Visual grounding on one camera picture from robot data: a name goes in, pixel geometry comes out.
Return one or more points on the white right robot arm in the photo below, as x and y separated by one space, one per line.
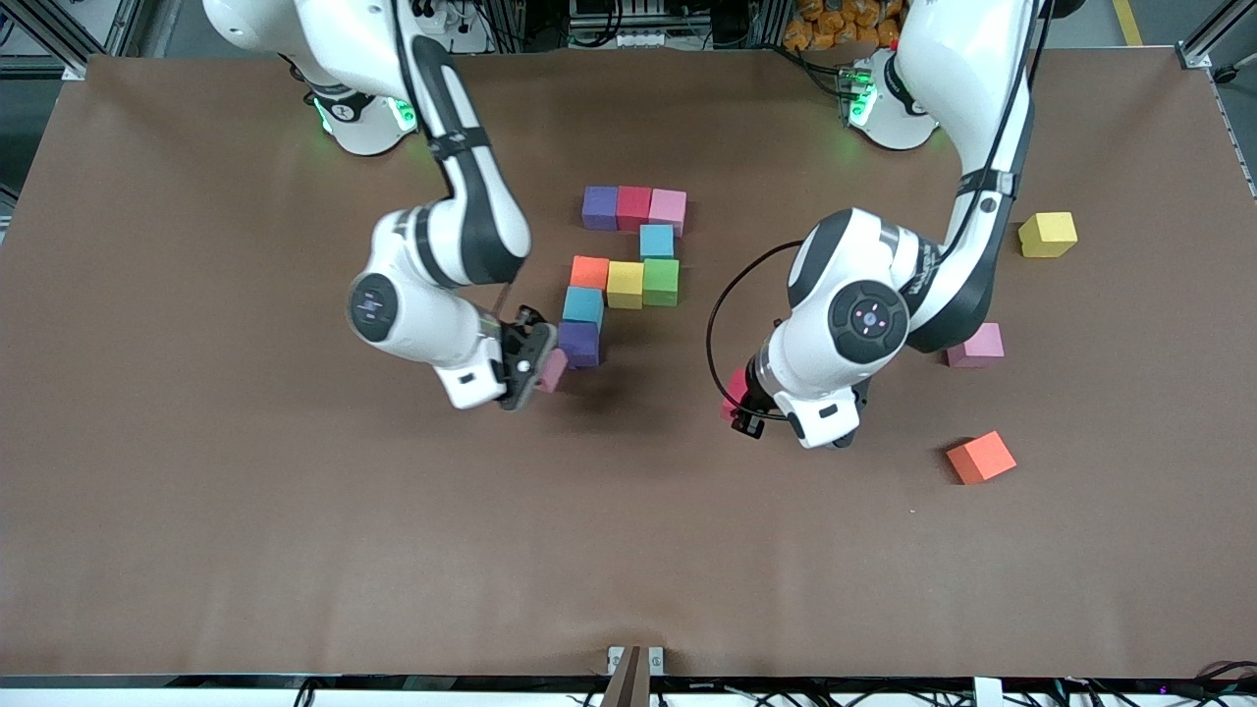
442 245

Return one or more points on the red foam cube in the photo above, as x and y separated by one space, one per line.
734 388
634 208

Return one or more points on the aluminium frame profile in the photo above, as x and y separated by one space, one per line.
69 67
1196 57

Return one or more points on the brown paper table cover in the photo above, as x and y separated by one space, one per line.
628 550

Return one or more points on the yellow foam cube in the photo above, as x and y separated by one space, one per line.
1048 236
625 285

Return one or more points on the green foam cube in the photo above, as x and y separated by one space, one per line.
662 283

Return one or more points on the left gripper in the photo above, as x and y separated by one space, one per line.
754 402

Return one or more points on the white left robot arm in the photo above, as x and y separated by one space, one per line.
884 295

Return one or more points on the cyan foam cube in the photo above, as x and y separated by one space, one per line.
657 243
583 306

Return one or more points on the purple foam cube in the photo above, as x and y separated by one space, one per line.
600 208
579 346

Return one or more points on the brown camera pole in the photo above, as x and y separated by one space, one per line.
628 687

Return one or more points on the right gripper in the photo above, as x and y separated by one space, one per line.
518 336

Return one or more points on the white power strip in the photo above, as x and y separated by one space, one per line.
643 39

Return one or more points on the orange foam cube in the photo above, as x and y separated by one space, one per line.
590 273
981 457

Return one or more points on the orange mesh bag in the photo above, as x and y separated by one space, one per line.
845 25

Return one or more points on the pink foam cube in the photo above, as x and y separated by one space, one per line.
556 371
668 211
982 346

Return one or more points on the metal bracket plate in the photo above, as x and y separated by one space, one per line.
615 658

